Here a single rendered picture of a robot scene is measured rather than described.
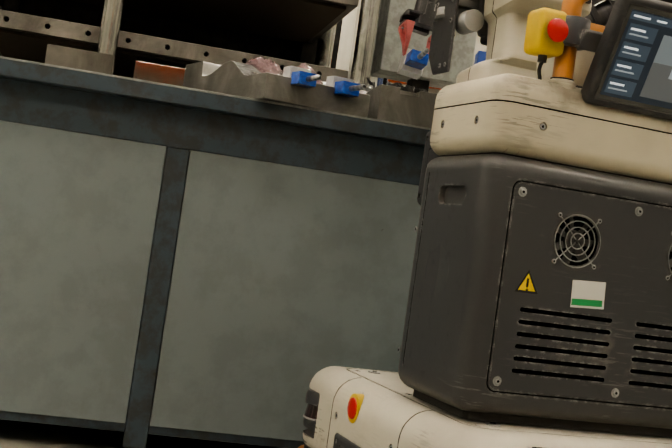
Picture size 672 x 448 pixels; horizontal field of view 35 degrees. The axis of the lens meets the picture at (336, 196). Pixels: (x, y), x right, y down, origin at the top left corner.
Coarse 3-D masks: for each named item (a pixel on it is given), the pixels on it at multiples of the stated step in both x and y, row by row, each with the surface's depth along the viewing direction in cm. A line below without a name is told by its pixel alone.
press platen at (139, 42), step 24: (0, 24) 302; (24, 24) 304; (48, 24) 307; (72, 24) 307; (120, 48) 311; (144, 48) 311; (168, 48) 315; (192, 48) 314; (216, 48) 315; (336, 72) 323
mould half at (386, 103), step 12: (360, 84) 271; (372, 96) 249; (384, 96) 242; (396, 96) 243; (408, 96) 243; (420, 96) 244; (432, 96) 244; (372, 108) 247; (384, 108) 242; (396, 108) 243; (408, 108) 243; (420, 108) 244; (432, 108) 244; (384, 120) 242; (396, 120) 243; (408, 120) 243; (420, 120) 244; (432, 120) 244
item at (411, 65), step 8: (408, 48) 245; (408, 56) 242; (416, 56) 241; (424, 56) 241; (400, 64) 246; (408, 64) 243; (416, 64) 242; (424, 64) 241; (400, 72) 246; (408, 72) 245; (416, 72) 244
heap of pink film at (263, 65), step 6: (252, 60) 247; (258, 60) 246; (264, 60) 246; (270, 60) 248; (258, 66) 244; (264, 66) 243; (270, 66) 244; (276, 66) 245; (300, 66) 254; (306, 66) 254; (264, 72) 241; (270, 72) 241; (276, 72) 242; (312, 72) 250
